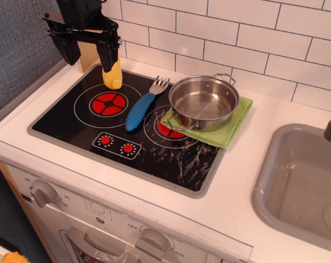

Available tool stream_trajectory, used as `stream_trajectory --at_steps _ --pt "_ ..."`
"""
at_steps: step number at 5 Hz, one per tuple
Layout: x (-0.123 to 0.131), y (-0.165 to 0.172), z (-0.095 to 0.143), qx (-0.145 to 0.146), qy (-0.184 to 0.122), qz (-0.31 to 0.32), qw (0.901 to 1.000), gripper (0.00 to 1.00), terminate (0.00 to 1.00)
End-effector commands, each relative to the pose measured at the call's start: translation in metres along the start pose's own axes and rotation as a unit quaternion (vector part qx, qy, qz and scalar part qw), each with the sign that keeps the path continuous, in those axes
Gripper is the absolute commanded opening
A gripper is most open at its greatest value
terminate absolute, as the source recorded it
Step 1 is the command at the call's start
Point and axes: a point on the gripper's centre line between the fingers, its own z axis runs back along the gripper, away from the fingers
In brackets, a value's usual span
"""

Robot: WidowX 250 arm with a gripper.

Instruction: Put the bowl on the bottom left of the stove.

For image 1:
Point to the right red stove knob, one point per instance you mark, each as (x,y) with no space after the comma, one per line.
(127,148)

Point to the left red stove knob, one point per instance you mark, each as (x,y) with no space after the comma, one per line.
(105,140)

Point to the white toy oven front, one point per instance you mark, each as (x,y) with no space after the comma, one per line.
(77,229)

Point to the wooden side panel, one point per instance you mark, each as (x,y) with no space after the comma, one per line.
(87,56)

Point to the red stove knob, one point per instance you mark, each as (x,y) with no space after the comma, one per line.
(105,140)
(127,148)

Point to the yellow plastic banana toy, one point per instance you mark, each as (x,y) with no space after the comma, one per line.
(114,78)

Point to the stainless steel pot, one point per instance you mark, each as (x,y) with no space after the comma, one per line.
(203,103)

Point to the grey sink basin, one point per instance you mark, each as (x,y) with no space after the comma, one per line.
(292,193)

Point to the grey oven temperature knob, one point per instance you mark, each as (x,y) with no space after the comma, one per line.
(153,243)

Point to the orange object at corner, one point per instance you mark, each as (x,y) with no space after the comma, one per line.
(14,257)

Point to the fork with blue handle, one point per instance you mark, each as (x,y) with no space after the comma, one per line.
(138,111)

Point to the green cloth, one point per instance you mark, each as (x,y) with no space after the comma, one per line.
(221,137)

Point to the black toy stovetop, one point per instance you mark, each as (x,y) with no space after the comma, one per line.
(85,113)

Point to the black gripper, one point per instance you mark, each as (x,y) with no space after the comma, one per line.
(83,21)

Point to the grey timer knob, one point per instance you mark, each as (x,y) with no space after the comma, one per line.
(42,192)

